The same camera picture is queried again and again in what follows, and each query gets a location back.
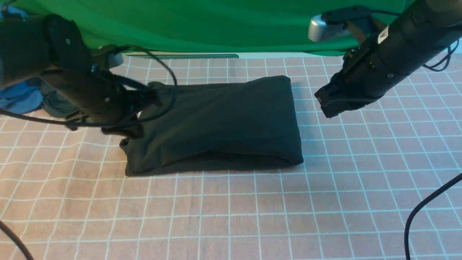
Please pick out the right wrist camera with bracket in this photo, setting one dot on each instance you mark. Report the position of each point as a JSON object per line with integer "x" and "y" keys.
{"x": 357, "y": 20}

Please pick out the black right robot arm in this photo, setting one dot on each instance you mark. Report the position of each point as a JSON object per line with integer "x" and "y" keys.
{"x": 431, "y": 26}

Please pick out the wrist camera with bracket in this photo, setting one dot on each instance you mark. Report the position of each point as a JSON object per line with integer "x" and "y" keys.
{"x": 108, "y": 57}
{"x": 357, "y": 20}

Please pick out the blue crumpled garment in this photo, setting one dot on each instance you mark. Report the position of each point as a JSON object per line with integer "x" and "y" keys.
{"x": 20, "y": 95}

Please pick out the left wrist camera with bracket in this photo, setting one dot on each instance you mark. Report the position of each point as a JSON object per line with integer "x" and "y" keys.
{"x": 108, "y": 57}

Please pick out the green backdrop cloth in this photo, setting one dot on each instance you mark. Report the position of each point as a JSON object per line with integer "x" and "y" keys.
{"x": 207, "y": 26}

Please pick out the dark gray long-sleeve top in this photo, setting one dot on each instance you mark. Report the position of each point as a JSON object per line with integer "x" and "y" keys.
{"x": 223, "y": 126}

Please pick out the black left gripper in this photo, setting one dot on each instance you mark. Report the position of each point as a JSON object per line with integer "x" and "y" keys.
{"x": 110, "y": 101}

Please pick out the dark gray crumpled garment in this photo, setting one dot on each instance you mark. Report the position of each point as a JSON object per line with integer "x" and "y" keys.
{"x": 54, "y": 103}

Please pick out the green strip at table edge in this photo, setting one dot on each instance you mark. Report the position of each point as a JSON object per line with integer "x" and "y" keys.
{"x": 195, "y": 56}

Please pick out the pink grid-pattern table mat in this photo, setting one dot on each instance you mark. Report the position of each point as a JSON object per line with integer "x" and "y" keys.
{"x": 66, "y": 195}

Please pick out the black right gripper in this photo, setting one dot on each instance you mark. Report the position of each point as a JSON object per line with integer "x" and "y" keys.
{"x": 364, "y": 78}

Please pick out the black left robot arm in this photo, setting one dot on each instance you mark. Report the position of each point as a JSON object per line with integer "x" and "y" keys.
{"x": 51, "y": 48}

